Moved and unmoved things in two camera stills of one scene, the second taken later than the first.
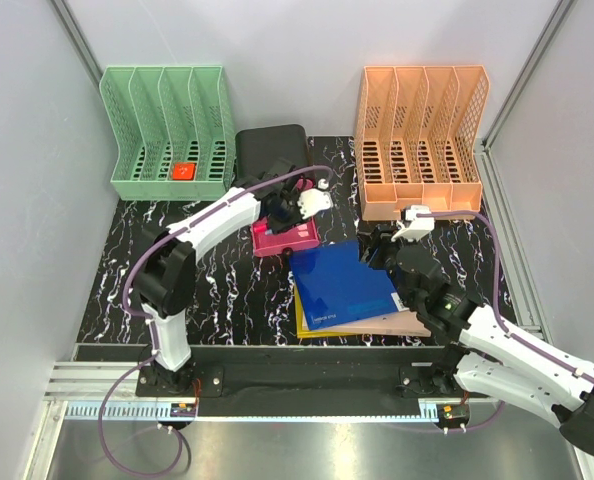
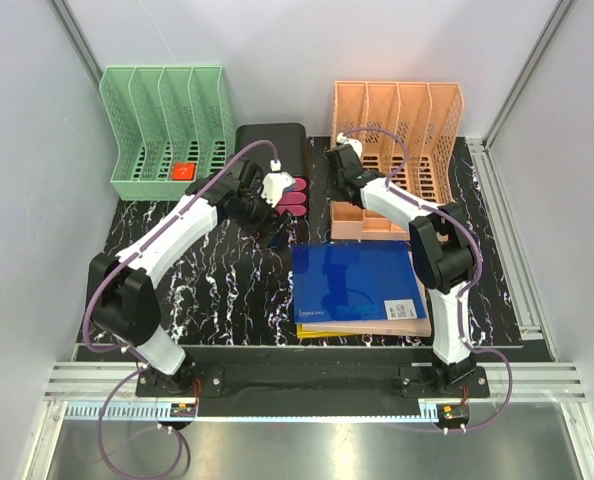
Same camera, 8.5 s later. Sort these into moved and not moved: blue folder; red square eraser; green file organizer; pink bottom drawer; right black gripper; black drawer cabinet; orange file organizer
Moved: right black gripper; orange file organizer; pink bottom drawer
Not moved: green file organizer; blue folder; black drawer cabinet; red square eraser
